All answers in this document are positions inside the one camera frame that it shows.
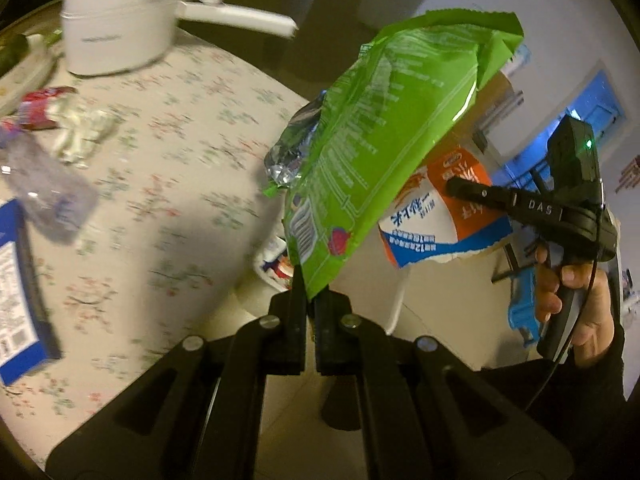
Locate floral tablecloth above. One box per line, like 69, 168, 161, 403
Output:
1, 34, 304, 465

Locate white trash bin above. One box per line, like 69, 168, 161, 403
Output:
234, 228, 417, 336

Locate green snack bag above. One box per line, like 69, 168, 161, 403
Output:
264, 9, 524, 298

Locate upper cardboard box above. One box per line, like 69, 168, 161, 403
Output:
446, 72, 524, 154

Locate stacked white plates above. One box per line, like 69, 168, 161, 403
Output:
1, 28, 62, 116

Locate orange white snack bag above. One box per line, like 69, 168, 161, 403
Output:
378, 146, 512, 269

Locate white electric cooking pot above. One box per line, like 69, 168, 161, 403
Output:
60, 0, 297, 77

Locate blue rectangular box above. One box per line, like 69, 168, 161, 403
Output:
0, 200, 62, 386

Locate right hand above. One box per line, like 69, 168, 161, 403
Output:
535, 244, 615, 368

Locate red milk drink can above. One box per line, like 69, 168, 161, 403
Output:
17, 86, 77, 130

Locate crumpled silver foil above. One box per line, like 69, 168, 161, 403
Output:
50, 98, 119, 168

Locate green kabocha squash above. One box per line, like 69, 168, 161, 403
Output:
0, 35, 29, 76

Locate dark refrigerator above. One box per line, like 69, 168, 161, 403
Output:
179, 0, 424, 99

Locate crushed clear plastic bottle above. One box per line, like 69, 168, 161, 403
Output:
1, 118, 98, 244

